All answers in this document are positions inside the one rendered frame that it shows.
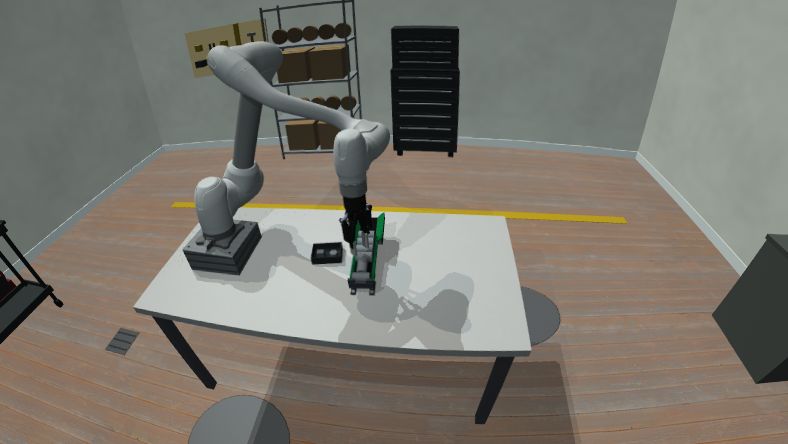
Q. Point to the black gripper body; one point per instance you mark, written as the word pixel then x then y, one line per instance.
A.
pixel 354 205

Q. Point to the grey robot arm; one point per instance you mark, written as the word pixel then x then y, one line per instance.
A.
pixel 217 200

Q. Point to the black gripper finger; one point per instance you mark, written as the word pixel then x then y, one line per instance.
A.
pixel 349 232
pixel 366 219

